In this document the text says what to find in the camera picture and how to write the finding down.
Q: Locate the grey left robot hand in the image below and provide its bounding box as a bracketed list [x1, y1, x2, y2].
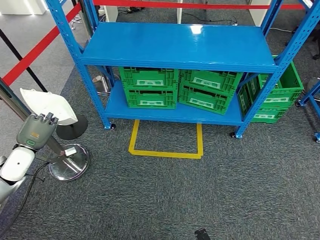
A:
[16, 112, 59, 153]

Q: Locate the white plastic mirror shell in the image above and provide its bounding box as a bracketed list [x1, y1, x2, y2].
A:
[20, 88, 78, 126]

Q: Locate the black pole stand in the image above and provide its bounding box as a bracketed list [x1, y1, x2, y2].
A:
[0, 28, 88, 141]

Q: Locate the red barrier belt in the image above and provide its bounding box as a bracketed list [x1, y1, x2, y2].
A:
[2, 3, 82, 87]
[93, 0, 306, 11]

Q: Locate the chrome chair base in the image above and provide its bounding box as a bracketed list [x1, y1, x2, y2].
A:
[70, 13, 84, 31]

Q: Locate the white display block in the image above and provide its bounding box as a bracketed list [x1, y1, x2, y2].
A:
[0, 0, 47, 16]

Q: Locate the white desk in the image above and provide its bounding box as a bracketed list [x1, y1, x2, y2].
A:
[103, 0, 183, 25]

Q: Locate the white desk panel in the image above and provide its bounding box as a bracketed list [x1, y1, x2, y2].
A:
[248, 0, 266, 27]

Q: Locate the black chair base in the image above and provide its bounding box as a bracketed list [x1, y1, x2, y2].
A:
[309, 24, 320, 61]

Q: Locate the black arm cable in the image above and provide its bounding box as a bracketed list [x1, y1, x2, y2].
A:
[0, 152, 67, 231]

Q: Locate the chrome stanchion post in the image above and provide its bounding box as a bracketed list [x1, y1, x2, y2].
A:
[0, 77, 90, 182]
[79, 0, 112, 97]

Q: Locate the black floor cable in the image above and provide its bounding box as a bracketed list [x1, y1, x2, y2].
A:
[182, 11, 238, 26]

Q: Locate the white floor cable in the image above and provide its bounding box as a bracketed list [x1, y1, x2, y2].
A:
[269, 27, 293, 34]

